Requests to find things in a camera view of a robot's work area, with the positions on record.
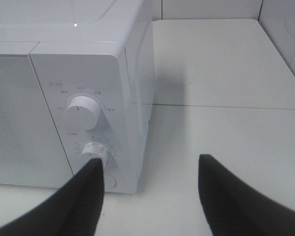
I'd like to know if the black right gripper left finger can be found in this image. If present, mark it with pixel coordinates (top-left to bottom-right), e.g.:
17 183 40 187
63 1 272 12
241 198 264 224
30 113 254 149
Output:
0 158 104 236

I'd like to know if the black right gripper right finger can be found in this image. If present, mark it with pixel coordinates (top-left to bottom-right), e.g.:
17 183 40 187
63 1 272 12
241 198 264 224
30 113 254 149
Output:
199 154 295 236

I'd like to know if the round door release button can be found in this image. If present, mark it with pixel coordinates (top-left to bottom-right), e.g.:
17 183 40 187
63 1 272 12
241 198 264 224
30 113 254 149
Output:
104 173 118 192

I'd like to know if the white timer knob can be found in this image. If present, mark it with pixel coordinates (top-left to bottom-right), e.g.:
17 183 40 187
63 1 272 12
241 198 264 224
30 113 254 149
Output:
80 143 110 168

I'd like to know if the white microwave door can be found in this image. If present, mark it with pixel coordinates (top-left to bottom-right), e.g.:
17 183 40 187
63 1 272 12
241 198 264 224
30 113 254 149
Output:
0 42 72 187

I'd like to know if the white upper power knob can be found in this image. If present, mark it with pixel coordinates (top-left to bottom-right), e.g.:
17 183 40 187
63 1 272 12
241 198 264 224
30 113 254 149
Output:
65 96 102 130

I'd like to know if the white microwave oven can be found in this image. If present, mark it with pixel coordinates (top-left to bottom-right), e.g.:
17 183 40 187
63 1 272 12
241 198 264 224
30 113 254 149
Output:
0 0 155 193

